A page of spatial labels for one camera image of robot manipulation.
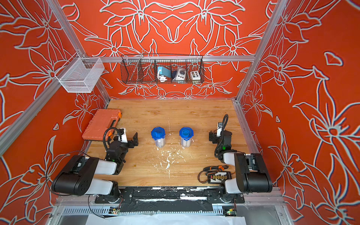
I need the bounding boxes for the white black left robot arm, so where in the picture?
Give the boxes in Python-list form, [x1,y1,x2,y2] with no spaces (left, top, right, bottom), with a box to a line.
[51,127,139,200]

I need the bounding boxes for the white grey device in basket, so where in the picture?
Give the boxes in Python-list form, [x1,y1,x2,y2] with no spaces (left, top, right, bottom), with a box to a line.
[172,67,187,82]

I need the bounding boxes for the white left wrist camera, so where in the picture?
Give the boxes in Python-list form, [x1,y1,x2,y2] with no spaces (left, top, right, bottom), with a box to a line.
[118,127,128,143]

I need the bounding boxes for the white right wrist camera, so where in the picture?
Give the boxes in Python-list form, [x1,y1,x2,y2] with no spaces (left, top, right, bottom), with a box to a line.
[216,122,225,137]

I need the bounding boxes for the black wire wall basket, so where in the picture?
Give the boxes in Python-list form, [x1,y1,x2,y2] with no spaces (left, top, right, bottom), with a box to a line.
[121,53,205,84]

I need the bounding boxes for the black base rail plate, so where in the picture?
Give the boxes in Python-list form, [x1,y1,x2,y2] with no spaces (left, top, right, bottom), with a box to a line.
[95,186,245,204]

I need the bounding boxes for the clear plastic wall bin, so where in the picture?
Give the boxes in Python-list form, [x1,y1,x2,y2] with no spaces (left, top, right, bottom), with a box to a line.
[55,58,105,93]

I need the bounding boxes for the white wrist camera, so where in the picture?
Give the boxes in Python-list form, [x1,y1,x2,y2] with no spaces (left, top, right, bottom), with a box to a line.
[216,122,225,137]
[118,127,128,143]

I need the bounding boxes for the clear jar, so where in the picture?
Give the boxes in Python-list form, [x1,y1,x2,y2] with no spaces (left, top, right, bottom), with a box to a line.
[181,137,192,148]
[154,137,166,148]

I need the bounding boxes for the blue lid of jar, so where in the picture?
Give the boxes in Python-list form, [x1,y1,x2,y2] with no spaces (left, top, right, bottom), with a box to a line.
[179,127,194,138]
[151,127,166,141]

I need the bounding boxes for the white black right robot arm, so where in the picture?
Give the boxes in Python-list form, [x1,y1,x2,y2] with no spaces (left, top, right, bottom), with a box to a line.
[209,114,273,195]

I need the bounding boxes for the orange plastic tool case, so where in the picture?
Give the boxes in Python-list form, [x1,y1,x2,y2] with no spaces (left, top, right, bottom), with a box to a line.
[82,109,122,141]

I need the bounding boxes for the white button box in basket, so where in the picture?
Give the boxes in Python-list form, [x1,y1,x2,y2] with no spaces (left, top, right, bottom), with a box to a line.
[189,70,201,83]

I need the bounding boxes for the black charger board with connectors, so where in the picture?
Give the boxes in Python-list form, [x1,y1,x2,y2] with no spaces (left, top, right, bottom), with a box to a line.
[207,171,232,184]

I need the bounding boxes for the orange black pliers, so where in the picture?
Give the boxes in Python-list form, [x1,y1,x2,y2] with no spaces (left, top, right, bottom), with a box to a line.
[203,165,229,172]

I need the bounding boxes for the blue white item in basket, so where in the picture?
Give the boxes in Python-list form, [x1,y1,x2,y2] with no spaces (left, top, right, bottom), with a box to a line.
[157,66,171,83]

